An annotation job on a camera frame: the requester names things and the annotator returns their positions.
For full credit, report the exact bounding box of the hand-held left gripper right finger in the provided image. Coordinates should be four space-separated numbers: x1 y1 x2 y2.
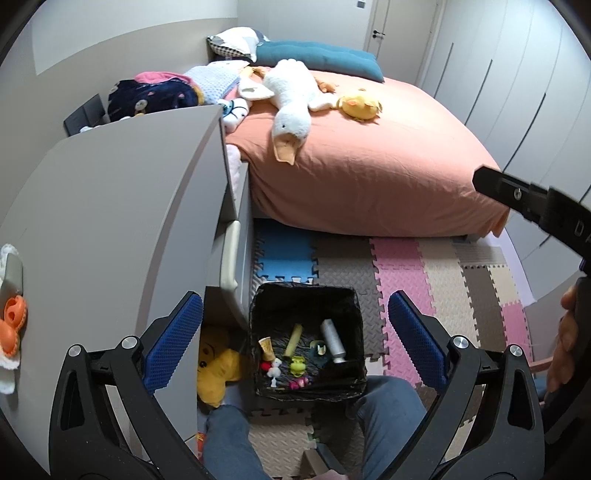
388 291 546 480

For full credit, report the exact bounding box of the foam puzzle floor mat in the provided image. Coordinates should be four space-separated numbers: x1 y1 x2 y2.
198 217 532 480

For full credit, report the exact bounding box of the navy printed blanket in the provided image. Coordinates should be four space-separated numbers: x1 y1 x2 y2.
107 78 200 121

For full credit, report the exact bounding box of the orange plastic toy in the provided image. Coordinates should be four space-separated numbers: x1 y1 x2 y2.
0 295 28 358

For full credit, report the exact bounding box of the white door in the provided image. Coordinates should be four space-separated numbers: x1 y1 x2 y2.
362 0 439 84

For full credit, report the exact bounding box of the silver bottle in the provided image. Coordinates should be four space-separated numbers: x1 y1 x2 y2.
321 318 348 364

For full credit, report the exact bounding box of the teal pillow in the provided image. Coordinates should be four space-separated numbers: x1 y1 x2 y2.
254 41 385 84

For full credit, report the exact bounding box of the grey desk drawer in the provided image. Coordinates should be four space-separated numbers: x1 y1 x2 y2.
225 143 252 223

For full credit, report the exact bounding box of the black lined trash bin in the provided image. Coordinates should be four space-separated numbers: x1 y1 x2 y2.
249 282 368 400

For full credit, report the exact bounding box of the bed with orange sheet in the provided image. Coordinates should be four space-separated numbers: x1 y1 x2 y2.
205 60 511 238

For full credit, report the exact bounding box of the pink cloth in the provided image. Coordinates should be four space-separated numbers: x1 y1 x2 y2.
134 71 195 86

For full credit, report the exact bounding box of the yellow green tube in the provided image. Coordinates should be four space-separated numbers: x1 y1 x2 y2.
283 323 304 361

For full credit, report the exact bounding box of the white goose plush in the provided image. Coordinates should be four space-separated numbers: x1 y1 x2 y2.
238 59 340 166

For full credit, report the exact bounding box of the person's left leg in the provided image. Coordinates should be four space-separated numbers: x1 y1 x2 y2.
205 405 278 480

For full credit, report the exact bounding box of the small white plush toy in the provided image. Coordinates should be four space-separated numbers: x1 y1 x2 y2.
222 97 252 132

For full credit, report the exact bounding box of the yellow bear plush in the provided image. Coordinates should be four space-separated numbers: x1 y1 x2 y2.
198 325 250 409

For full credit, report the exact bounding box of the person's leg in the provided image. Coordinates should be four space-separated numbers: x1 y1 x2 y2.
353 375 428 480
205 405 278 480

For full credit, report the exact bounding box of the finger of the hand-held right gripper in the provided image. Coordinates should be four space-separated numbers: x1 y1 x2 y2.
473 165 551 221

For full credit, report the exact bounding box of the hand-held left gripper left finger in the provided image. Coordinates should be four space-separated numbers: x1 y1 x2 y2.
48 291 218 480

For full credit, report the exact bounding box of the light blue knit blanket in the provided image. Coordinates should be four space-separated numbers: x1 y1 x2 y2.
185 62 250 104

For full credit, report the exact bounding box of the white wardrobe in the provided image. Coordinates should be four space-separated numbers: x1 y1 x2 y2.
418 0 591 259

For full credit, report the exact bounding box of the yellow duck plush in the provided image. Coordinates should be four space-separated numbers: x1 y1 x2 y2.
337 89 383 123

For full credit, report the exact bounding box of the checkered pillow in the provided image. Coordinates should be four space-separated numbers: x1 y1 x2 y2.
206 28 269 63

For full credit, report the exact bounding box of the person's right leg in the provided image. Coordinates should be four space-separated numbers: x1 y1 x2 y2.
353 375 428 480

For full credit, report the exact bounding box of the person's right hand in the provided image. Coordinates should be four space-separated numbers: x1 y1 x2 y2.
547 277 591 394

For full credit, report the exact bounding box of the white rolled towel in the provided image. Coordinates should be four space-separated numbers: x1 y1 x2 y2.
0 244 24 395

